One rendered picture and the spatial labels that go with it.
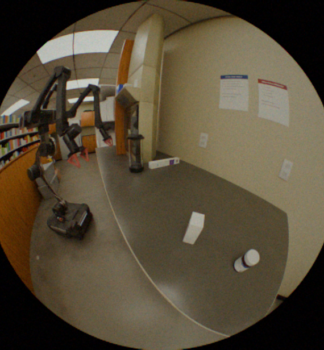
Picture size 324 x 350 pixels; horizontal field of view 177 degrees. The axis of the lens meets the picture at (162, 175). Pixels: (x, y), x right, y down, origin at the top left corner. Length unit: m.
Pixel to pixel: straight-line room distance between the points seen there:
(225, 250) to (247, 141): 0.61
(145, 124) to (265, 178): 0.89
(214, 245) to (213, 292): 0.14
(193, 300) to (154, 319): 0.99
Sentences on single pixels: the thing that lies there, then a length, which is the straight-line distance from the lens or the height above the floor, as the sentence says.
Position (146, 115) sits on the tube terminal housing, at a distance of 0.79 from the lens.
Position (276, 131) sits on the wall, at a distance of 0.76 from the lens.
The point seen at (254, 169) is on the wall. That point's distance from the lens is 0.76.
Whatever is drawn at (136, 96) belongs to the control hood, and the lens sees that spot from 0.78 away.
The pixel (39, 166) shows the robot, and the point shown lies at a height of 0.93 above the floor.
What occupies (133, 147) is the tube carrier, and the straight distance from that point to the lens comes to 0.62.
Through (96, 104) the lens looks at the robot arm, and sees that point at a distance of 1.13.
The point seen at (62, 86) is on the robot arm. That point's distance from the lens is 0.75.
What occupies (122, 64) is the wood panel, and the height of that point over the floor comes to 1.92.
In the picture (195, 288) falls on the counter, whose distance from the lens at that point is 0.30.
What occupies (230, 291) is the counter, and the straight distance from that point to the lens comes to 0.34.
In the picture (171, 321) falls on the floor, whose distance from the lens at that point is 1.29.
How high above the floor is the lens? 1.23
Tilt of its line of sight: 27 degrees down
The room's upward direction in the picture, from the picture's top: 4 degrees clockwise
